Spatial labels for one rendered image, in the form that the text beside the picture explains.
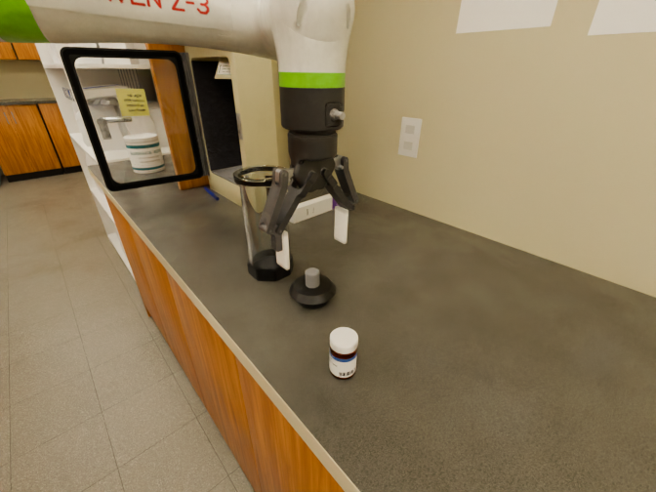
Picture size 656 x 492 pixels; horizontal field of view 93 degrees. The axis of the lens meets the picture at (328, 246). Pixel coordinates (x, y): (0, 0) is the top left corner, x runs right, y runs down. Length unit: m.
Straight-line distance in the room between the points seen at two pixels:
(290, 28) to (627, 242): 0.79
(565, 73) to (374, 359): 0.70
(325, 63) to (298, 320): 0.41
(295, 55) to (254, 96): 0.53
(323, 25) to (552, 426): 0.57
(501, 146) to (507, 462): 0.70
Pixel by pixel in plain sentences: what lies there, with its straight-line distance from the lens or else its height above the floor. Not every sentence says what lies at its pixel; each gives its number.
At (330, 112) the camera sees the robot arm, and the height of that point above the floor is 1.29.
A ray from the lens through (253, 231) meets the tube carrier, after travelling 0.64.
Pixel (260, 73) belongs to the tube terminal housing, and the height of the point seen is 1.33.
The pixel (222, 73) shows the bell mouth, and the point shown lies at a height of 1.33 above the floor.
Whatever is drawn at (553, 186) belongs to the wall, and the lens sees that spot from 0.92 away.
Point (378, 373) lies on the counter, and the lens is 0.52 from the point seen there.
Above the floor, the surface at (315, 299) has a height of 0.97.
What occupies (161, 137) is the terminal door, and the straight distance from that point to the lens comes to 1.22.
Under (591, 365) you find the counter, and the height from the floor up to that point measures 0.94.
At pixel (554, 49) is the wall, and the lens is 0.91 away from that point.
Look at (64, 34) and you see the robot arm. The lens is 0.57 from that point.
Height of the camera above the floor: 1.34
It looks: 29 degrees down
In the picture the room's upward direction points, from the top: straight up
